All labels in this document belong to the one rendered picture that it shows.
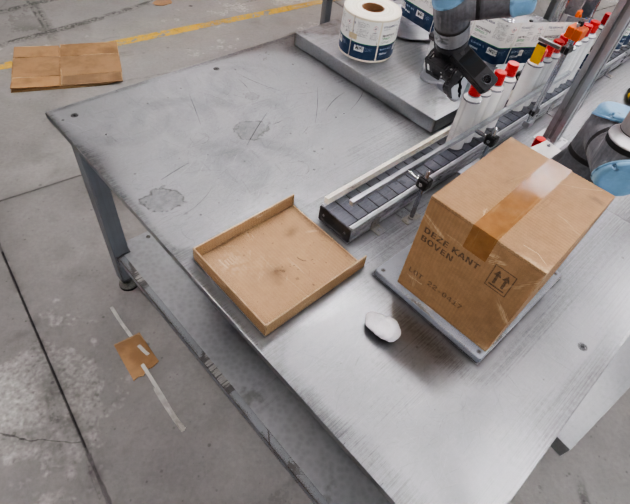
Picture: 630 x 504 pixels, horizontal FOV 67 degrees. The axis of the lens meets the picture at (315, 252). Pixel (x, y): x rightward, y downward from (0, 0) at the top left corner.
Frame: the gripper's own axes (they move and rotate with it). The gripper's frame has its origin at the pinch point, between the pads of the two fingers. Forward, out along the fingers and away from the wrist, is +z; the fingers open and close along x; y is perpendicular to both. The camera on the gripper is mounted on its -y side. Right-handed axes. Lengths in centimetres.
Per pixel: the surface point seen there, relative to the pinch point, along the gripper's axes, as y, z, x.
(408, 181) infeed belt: -2.8, 8.5, 22.5
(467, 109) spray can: -1.1, 7.1, -2.7
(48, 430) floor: 38, 33, 158
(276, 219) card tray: 10, -4, 55
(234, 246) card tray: 10, -11, 67
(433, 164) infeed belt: -2.3, 14.2, 12.5
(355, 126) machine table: 27.5, 19.1, 15.2
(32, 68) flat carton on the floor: 258, 77, 86
